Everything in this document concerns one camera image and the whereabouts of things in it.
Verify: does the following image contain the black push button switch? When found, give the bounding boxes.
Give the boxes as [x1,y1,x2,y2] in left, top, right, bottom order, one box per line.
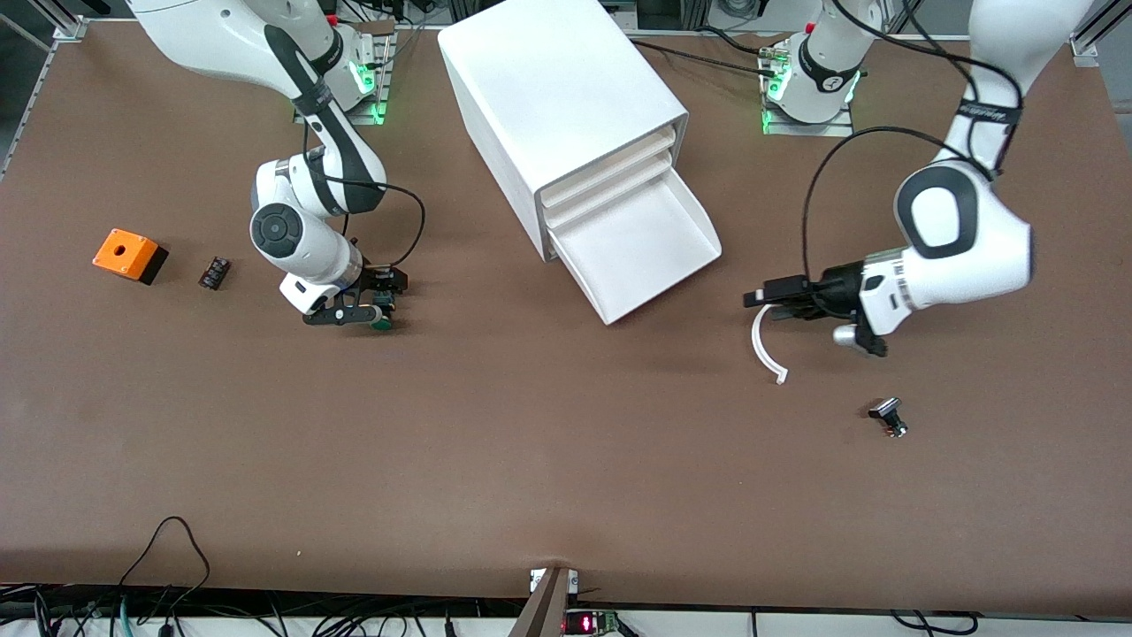
[868,397,909,439]

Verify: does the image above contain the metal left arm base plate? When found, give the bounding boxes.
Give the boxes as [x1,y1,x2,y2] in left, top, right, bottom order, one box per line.
[761,44,857,138]

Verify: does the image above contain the white drawer cabinet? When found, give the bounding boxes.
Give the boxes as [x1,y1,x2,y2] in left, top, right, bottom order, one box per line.
[438,0,691,264]

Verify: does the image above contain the black cable across table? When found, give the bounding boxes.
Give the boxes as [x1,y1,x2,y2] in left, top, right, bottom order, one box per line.
[628,27,784,81]

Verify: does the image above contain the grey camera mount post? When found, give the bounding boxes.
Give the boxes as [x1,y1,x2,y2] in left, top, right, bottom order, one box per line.
[509,566,580,637]

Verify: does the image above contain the tangled black cables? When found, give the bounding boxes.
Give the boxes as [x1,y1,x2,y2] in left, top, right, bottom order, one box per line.
[0,584,514,637]

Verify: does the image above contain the white curved plastic clamp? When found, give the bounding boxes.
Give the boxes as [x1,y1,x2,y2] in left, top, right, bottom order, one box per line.
[751,303,790,386]

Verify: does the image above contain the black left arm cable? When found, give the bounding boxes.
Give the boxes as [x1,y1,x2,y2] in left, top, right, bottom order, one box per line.
[801,0,1027,284]

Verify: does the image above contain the device with red display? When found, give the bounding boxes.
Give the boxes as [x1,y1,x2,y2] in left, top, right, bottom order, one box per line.
[564,609,620,636]

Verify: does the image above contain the orange button enclosure box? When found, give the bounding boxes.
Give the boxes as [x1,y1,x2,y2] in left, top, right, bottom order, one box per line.
[92,228,170,286]

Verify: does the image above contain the black cable under edge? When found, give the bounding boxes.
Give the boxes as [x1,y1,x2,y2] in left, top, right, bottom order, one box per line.
[889,610,983,636]

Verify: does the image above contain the black looped cable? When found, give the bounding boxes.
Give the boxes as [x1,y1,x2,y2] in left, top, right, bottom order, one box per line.
[118,516,213,592]

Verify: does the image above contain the white plastic drawer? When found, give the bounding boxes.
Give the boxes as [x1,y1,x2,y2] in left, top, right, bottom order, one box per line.
[539,127,677,206]
[547,166,723,326]
[541,150,680,226]

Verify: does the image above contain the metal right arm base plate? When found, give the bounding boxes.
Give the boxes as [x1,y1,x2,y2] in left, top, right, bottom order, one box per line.
[292,22,396,126]

